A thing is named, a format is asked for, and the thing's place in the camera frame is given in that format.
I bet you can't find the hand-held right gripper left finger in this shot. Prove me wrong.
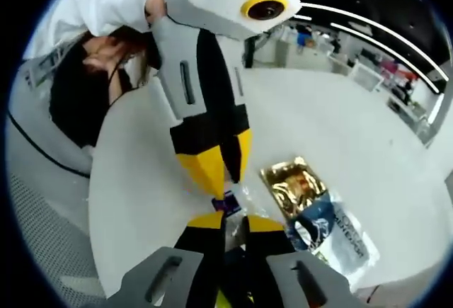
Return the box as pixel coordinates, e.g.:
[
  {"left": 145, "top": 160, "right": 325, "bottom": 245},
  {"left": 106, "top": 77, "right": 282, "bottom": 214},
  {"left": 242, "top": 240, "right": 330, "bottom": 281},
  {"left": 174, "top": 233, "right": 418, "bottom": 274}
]
[{"left": 116, "top": 210, "right": 227, "bottom": 308}]

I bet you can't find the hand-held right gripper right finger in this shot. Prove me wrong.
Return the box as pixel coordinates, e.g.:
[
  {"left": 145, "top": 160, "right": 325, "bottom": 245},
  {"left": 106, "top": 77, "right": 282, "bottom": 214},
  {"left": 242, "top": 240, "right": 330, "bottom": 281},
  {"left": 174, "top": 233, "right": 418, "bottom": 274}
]
[{"left": 243, "top": 214, "right": 357, "bottom": 308}]

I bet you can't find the gold skincare sachet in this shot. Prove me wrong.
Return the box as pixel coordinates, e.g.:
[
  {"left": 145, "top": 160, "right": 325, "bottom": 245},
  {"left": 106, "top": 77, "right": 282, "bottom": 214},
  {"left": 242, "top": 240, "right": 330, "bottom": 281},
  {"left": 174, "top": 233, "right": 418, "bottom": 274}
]
[{"left": 259, "top": 155, "right": 329, "bottom": 223}]

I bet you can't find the large green skincare sachet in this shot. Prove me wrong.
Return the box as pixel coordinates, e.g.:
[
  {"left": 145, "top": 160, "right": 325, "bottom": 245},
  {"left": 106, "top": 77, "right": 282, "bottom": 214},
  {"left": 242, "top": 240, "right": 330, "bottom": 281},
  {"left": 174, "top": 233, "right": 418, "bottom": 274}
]
[{"left": 285, "top": 194, "right": 382, "bottom": 290}]

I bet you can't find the person's left hand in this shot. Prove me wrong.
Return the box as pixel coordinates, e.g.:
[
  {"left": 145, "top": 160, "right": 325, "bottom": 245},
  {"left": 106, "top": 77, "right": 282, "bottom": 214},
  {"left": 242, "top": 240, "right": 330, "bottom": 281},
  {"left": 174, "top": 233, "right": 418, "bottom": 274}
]
[{"left": 143, "top": 0, "right": 168, "bottom": 28}]

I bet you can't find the person's white coat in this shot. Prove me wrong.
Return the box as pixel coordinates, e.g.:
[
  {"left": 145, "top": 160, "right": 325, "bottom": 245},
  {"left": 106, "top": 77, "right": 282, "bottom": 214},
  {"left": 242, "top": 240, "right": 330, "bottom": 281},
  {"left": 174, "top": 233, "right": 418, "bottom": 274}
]
[{"left": 5, "top": 58, "right": 117, "bottom": 181}]

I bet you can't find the grey mesh office chair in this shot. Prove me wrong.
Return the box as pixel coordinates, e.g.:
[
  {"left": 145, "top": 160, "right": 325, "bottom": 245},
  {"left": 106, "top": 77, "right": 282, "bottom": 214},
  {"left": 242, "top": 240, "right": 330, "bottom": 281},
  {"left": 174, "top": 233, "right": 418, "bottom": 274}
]
[{"left": 6, "top": 171, "right": 110, "bottom": 308}]

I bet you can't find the black cable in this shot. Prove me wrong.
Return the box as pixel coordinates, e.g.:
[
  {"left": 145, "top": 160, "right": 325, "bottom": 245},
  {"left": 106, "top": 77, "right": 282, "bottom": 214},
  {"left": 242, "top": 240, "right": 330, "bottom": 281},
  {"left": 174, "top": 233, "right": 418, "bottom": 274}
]
[{"left": 6, "top": 109, "right": 92, "bottom": 181}]

